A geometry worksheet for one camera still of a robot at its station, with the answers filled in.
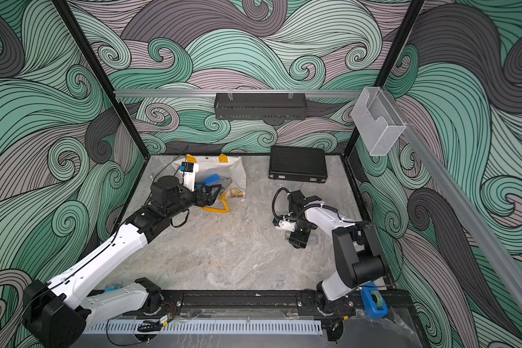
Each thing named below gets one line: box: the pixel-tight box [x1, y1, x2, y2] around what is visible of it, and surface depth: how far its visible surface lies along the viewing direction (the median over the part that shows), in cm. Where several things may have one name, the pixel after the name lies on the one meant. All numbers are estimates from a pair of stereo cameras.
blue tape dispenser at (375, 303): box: [360, 281, 389, 319], surface depth 71 cm
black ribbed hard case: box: [268, 146, 328, 184], surface depth 112 cm
